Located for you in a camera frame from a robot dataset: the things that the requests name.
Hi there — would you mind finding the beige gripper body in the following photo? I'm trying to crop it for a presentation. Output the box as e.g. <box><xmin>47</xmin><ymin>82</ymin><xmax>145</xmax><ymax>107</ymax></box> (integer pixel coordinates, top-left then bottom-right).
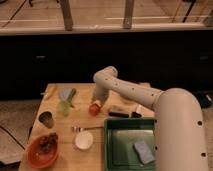
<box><xmin>92</xmin><ymin>84</ymin><xmax>109</xmax><ymax>107</ymax></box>

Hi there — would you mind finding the white paper cup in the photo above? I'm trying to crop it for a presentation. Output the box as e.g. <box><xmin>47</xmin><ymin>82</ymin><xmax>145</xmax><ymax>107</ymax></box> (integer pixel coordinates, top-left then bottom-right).
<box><xmin>74</xmin><ymin>131</ymin><xmax>93</xmax><ymax>150</ymax></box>

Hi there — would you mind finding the metal fork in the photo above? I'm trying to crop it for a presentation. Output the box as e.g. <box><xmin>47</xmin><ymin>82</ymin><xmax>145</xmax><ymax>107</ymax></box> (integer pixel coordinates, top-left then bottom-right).
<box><xmin>71</xmin><ymin>126</ymin><xmax>103</xmax><ymax>133</ymax></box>

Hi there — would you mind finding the blue sponge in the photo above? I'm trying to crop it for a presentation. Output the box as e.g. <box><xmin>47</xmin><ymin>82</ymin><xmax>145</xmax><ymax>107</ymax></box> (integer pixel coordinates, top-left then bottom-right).
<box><xmin>134</xmin><ymin>140</ymin><xmax>155</xmax><ymax>164</ymax></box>

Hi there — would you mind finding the green plastic cup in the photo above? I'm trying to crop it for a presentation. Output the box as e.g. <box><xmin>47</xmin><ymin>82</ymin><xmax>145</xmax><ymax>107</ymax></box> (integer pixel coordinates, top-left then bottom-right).
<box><xmin>57</xmin><ymin>101</ymin><xmax>70</xmax><ymax>117</ymax></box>

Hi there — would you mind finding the orange bowl with food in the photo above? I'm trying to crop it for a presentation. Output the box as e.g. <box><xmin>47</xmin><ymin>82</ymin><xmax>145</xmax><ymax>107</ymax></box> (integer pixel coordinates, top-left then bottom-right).
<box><xmin>26</xmin><ymin>133</ymin><xmax>59</xmax><ymax>169</ymax></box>

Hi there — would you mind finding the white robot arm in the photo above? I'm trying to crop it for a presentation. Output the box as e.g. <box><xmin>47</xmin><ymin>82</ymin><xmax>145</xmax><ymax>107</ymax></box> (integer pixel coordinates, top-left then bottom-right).
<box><xmin>92</xmin><ymin>66</ymin><xmax>208</xmax><ymax>171</ymax></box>

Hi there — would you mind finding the red apple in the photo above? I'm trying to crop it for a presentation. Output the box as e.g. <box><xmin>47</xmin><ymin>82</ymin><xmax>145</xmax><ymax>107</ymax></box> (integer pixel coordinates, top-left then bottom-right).
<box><xmin>89</xmin><ymin>104</ymin><xmax>100</xmax><ymax>116</ymax></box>

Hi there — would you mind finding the green plastic tray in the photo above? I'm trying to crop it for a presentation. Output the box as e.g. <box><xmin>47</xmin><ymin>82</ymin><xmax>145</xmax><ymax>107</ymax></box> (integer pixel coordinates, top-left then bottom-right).
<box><xmin>104</xmin><ymin>118</ymin><xmax>155</xmax><ymax>171</ymax></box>

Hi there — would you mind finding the tan block with black base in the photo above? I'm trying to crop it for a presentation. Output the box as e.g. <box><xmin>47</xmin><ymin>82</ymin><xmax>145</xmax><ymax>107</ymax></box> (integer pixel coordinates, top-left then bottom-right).
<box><xmin>108</xmin><ymin>105</ymin><xmax>129</xmax><ymax>118</ymax></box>

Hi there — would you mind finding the metal cup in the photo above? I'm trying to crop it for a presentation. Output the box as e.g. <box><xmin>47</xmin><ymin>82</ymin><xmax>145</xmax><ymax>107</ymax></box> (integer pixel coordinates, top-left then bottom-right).
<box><xmin>39</xmin><ymin>111</ymin><xmax>54</xmax><ymax>129</ymax></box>

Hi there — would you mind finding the blue and green cloth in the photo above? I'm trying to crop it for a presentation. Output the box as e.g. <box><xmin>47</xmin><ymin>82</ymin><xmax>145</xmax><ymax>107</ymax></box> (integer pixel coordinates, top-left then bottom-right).
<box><xmin>58</xmin><ymin>88</ymin><xmax>76</xmax><ymax>101</ymax></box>

